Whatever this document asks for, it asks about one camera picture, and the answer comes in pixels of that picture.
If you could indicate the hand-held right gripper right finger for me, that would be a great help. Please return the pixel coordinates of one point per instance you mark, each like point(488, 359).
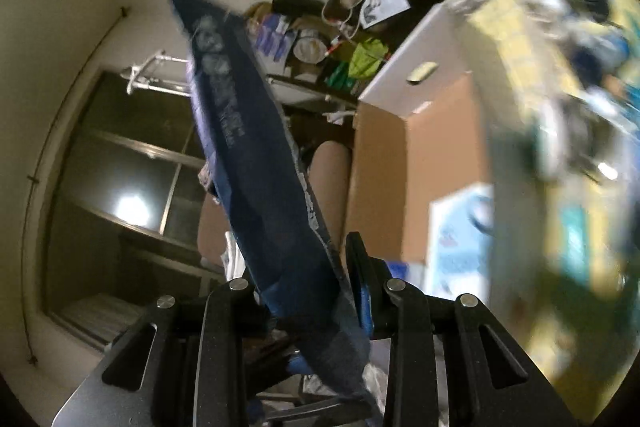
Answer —
point(362, 302)

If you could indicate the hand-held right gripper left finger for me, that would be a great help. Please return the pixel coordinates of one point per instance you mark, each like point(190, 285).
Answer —
point(225, 322)

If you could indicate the white blue face mask packet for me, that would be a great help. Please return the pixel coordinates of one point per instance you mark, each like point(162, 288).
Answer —
point(462, 242)

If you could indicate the dark blue tube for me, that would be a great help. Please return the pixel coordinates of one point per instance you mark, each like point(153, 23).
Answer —
point(260, 187)

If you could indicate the brown cardboard box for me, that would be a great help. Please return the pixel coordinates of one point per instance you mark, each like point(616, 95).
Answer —
point(400, 167)

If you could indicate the yellow patterned desktop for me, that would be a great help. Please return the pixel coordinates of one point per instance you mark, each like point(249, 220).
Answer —
point(505, 42)

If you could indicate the window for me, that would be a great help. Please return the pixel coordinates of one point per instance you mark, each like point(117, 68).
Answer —
point(125, 207)

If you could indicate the yellow green bag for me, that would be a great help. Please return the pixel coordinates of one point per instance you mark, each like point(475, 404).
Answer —
point(367, 57)

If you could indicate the white board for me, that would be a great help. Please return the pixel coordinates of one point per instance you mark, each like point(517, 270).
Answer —
point(415, 52)

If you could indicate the white drying rack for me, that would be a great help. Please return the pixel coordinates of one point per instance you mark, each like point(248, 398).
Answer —
point(150, 74)

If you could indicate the white round container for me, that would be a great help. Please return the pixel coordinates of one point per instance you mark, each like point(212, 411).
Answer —
point(307, 46)

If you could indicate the black speaker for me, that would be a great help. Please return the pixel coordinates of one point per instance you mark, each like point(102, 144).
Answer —
point(295, 3)

